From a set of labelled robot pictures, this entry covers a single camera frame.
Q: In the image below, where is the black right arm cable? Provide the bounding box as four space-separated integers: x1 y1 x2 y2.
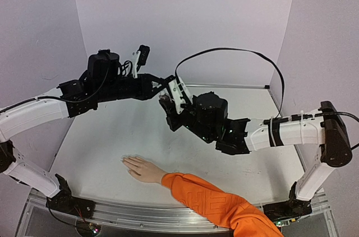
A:
174 48 286 117

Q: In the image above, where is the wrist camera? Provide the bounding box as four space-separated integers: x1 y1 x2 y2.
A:
168 77 192 114
132 45 150 78

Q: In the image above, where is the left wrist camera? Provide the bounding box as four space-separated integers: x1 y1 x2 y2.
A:
132 45 150 78

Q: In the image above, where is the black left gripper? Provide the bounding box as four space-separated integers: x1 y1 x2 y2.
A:
98 74 171 104

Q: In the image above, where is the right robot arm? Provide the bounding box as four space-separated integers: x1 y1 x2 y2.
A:
159 92 353 201

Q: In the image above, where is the nail polish bottle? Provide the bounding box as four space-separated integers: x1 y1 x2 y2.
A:
159 92 172 101

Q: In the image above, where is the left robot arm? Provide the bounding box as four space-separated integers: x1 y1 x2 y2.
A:
1 45 175 213

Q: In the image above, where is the orange sleeve forearm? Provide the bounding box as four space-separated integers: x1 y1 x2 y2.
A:
162 173 283 236

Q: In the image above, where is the mannequin hand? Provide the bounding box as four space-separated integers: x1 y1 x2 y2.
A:
122 156 167 184

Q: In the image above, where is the aluminium table rail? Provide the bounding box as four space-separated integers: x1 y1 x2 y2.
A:
186 83 270 90

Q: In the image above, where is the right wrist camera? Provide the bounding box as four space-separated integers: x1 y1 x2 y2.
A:
168 77 192 114

